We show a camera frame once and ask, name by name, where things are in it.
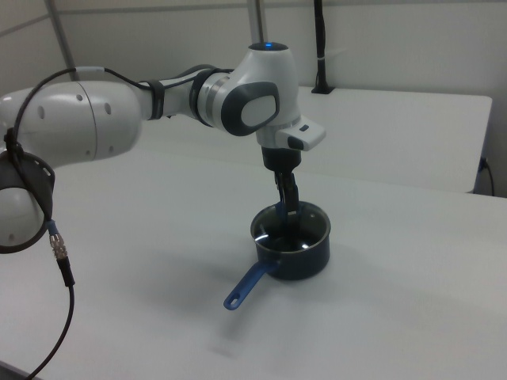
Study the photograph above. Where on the black pole with clamp base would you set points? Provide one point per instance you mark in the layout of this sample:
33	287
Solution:
320	39

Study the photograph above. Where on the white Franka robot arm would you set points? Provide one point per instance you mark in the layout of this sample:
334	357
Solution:
87	118

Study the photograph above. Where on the glass lid with blue knob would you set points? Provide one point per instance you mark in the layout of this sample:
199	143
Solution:
285	243

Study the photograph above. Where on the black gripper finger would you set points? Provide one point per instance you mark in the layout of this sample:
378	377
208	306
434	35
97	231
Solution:
281	188
292	194

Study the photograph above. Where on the grey metal round pole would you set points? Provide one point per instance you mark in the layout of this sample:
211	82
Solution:
255	20

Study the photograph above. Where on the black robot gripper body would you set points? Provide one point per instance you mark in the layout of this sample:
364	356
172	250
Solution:
281	158

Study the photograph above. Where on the grey slanted frame post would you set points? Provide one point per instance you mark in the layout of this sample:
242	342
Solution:
60	31

